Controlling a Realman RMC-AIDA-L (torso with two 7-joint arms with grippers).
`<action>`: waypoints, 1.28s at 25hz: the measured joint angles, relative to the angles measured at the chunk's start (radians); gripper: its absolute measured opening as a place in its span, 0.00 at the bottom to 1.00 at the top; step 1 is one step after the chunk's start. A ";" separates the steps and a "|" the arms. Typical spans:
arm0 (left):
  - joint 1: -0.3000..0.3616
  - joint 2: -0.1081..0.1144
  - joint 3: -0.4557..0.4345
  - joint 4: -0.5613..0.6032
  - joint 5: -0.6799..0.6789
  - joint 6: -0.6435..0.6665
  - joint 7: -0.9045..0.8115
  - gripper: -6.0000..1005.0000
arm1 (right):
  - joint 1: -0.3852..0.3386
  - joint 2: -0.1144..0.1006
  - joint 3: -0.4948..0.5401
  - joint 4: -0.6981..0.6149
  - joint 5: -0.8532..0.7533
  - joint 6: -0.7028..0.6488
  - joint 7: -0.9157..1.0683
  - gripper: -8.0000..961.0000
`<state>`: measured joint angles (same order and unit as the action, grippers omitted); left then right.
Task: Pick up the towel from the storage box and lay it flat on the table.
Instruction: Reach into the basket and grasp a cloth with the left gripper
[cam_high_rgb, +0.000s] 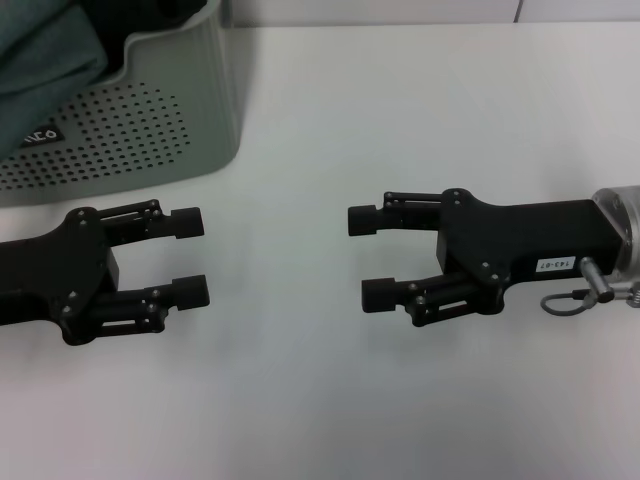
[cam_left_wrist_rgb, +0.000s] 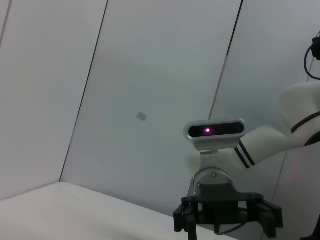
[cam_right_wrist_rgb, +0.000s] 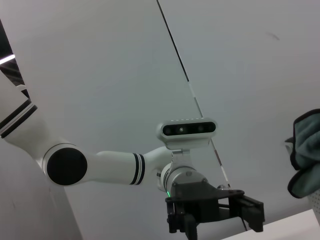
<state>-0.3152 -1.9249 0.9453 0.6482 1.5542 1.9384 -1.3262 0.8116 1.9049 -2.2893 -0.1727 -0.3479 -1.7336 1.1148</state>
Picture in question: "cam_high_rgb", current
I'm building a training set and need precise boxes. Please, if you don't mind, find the grey looped cable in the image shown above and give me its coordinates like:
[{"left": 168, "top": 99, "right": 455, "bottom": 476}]
[{"left": 540, "top": 282, "right": 640, "bottom": 317}]

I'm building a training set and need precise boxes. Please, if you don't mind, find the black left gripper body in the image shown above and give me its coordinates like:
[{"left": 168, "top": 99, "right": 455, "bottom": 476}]
[{"left": 0, "top": 205, "right": 122, "bottom": 347}]

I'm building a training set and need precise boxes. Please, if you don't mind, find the silver cable plug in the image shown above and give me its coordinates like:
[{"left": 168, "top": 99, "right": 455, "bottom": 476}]
[{"left": 578, "top": 256, "right": 615, "bottom": 305}]

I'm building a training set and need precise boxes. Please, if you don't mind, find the grey perforated storage box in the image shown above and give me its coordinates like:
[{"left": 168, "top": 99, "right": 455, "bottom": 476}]
[{"left": 0, "top": 0, "right": 247, "bottom": 209}]

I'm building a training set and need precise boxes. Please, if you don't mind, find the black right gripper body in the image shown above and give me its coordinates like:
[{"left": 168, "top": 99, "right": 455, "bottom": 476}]
[{"left": 435, "top": 187, "right": 627, "bottom": 307}]

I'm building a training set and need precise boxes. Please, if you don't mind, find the dark green yellow towel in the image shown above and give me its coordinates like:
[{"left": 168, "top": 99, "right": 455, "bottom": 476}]
[{"left": 0, "top": 0, "right": 110, "bottom": 157}]

